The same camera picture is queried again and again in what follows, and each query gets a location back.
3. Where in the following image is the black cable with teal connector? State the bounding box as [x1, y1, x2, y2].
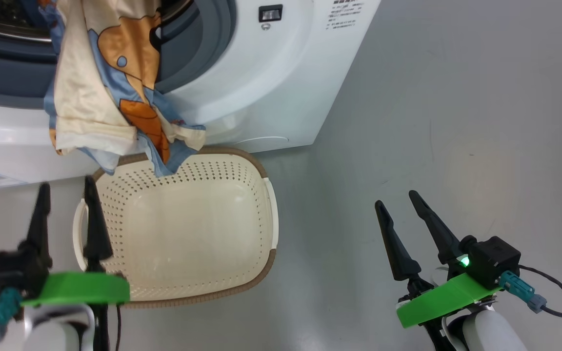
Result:
[0, 288, 22, 351]
[500, 265, 562, 342]

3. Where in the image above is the cream perforated laundry basket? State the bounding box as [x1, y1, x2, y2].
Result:
[72, 148, 279, 309]

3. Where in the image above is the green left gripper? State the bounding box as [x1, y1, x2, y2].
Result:
[20, 176, 130, 308]

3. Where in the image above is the small printed text label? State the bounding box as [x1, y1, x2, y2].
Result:
[326, 0, 365, 31]

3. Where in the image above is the black door latch socket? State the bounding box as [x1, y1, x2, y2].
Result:
[259, 4, 283, 23]

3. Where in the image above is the cream garment with orange bear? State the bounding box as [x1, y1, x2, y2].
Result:
[43, 0, 207, 177]

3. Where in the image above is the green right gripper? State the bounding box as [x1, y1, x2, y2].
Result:
[375, 190, 503, 328]

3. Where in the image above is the stainless steel washing machine drum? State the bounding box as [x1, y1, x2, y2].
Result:
[0, 0, 52, 42]

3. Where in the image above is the white front-load washing machine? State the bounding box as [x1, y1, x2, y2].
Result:
[0, 0, 381, 188]

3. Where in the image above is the round white filter cover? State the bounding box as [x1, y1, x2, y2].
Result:
[235, 136, 289, 147]

